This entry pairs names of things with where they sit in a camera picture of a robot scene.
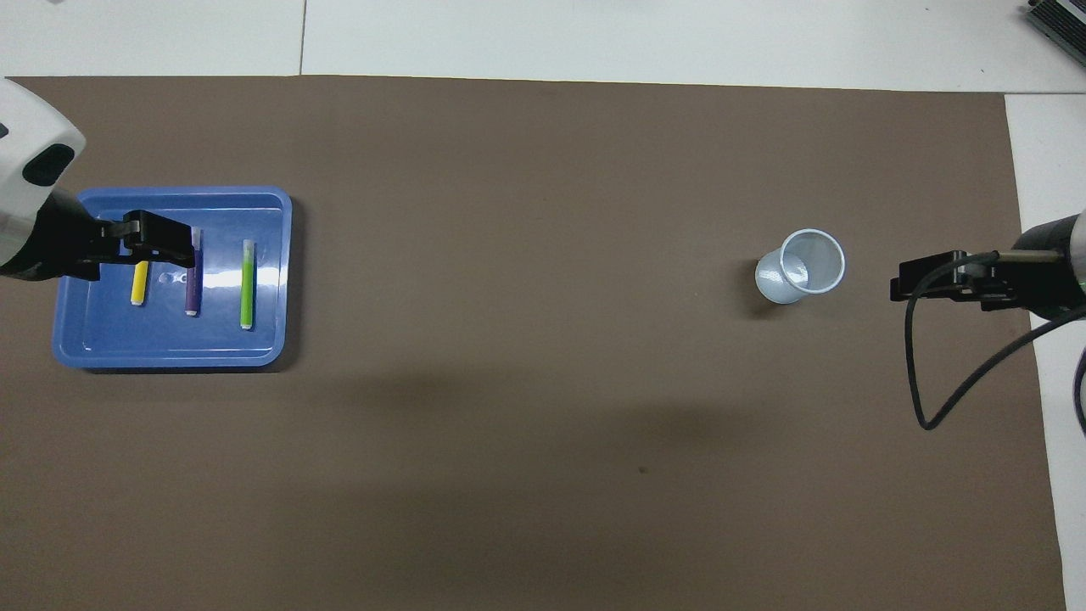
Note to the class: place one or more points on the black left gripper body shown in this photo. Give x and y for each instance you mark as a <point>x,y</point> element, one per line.
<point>59,246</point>

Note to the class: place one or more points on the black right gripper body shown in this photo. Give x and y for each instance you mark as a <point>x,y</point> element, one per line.
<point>1048,271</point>

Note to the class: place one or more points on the yellow pen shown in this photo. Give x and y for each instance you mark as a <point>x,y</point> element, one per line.
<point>139,284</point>

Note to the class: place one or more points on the purple pen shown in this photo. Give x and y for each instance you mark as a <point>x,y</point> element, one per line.
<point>193,288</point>

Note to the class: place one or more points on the green pen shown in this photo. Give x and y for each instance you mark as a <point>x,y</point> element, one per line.
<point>247,284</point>

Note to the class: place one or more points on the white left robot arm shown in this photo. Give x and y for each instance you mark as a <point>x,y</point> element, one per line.
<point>25,161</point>

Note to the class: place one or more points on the blue plastic tray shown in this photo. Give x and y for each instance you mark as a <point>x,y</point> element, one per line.
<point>170,339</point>

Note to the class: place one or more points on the translucent plastic cup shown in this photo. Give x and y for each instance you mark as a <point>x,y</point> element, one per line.
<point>793,276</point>

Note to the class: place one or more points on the grey ribbed device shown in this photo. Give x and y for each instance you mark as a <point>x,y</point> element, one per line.
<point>1060,21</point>

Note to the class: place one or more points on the brown table mat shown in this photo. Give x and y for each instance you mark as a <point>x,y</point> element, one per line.
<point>543,382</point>

